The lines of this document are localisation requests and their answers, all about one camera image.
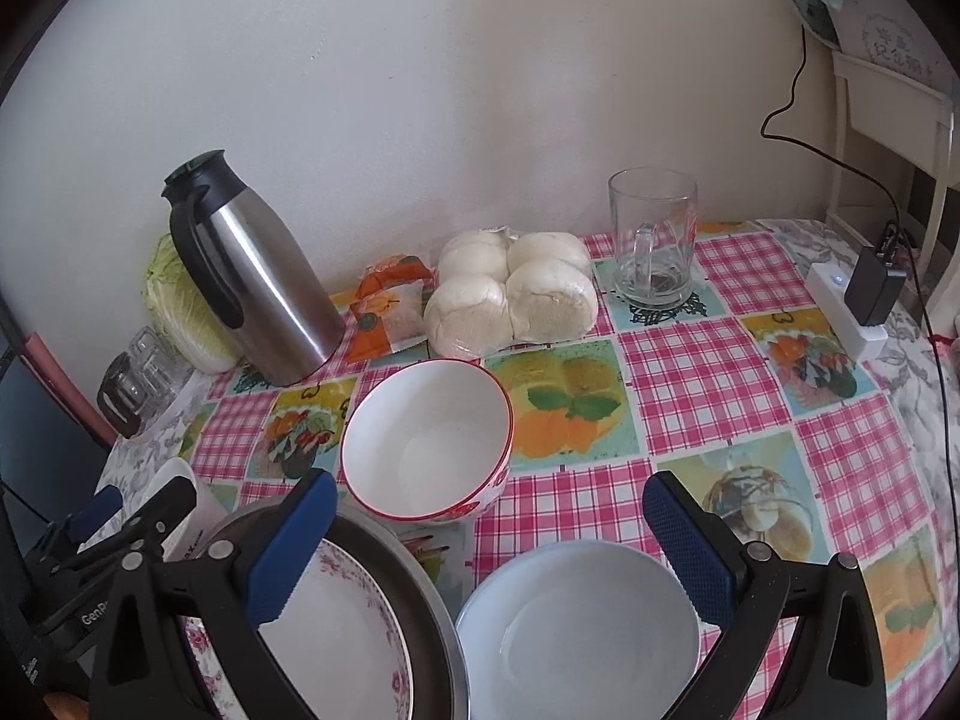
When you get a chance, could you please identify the white power strip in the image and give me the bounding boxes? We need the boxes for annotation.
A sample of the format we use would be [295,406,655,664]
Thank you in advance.
[806,262,890,359]

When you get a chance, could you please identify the stainless steel plate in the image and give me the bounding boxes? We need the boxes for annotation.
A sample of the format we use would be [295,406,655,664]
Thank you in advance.
[191,495,472,720]

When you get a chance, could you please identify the pink checked tablecloth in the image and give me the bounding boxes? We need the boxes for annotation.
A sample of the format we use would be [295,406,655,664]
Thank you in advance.
[180,221,942,720]

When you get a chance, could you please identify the stainless steel thermos jug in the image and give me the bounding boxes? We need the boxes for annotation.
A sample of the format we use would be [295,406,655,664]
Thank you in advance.
[163,150,347,385]

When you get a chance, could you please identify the glass teapot with black handle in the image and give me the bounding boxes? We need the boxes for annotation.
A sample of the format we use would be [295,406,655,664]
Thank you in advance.
[97,351,155,440]

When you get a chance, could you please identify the white shelf rack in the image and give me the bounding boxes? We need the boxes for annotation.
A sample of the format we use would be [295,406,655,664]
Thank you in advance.
[825,0,960,293]

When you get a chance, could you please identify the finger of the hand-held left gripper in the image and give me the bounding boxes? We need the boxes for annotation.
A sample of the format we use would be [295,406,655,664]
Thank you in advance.
[71,476,197,578]
[45,485,123,552]

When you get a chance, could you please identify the small white bowl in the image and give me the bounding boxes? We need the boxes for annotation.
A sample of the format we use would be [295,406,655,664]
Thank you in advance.
[150,457,230,563]

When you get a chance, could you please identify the round floral plate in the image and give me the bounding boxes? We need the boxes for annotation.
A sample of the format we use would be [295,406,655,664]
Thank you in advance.
[180,536,415,720]

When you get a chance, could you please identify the dark blue panel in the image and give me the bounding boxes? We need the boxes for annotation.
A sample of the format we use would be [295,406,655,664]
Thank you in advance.
[0,300,113,563]

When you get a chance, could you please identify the clear glass cup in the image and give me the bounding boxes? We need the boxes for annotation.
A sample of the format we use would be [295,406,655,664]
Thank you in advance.
[127,326,179,391]
[150,349,194,419]

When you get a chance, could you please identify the pink board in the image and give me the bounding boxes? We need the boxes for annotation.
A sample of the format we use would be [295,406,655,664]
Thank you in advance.
[19,330,115,445]

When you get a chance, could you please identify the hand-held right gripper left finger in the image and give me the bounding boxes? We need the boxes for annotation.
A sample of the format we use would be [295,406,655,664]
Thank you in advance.
[90,467,340,720]

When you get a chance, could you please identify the light blue bowl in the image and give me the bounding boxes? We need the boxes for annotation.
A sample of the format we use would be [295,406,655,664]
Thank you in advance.
[455,538,702,720]

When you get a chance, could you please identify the napa cabbage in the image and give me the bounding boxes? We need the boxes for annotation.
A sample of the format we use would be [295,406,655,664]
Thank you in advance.
[144,232,241,374]

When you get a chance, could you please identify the strawberry print bowl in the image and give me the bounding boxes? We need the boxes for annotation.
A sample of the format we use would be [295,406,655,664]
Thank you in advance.
[340,358,515,524]

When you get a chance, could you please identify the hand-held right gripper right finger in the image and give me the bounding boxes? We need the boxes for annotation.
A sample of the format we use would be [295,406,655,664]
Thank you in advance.
[641,469,886,720]

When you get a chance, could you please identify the glass mug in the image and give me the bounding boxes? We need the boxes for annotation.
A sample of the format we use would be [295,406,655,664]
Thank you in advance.
[607,167,700,310]

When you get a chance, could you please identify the black cable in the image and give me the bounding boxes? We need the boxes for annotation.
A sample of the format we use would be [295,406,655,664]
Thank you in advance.
[896,236,960,481]
[761,22,905,241]

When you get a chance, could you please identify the grey printed card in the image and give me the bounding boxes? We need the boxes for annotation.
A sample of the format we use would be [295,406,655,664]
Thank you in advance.
[829,0,953,83]

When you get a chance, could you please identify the black charger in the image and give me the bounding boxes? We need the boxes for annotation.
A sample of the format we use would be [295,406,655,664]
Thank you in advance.
[844,244,908,327]

